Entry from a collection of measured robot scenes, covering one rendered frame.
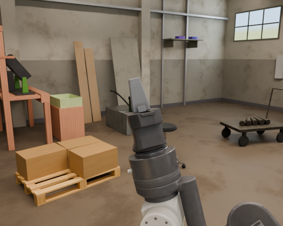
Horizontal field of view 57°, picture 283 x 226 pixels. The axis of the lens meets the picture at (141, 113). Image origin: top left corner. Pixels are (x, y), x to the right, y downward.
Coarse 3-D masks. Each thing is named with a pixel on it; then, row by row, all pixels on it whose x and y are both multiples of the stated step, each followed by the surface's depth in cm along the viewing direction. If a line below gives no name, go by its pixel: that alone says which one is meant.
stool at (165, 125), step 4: (164, 124) 400; (168, 124) 400; (172, 124) 400; (164, 128) 378; (168, 128) 378; (172, 128) 381; (176, 128) 386; (164, 132) 394; (164, 136) 395; (184, 164) 404
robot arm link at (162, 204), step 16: (176, 176) 46; (192, 176) 48; (144, 192) 45; (160, 192) 44; (176, 192) 47; (192, 192) 46; (144, 208) 47; (160, 208) 45; (176, 208) 45; (192, 208) 46; (144, 224) 44; (160, 224) 43; (176, 224) 43; (192, 224) 46
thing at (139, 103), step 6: (138, 78) 47; (132, 84) 47; (138, 84) 47; (132, 90) 47; (138, 90) 47; (132, 96) 47; (138, 96) 47; (144, 96) 47; (132, 102) 47; (138, 102) 47; (144, 102) 47; (132, 108) 47; (138, 108) 46; (144, 108) 47
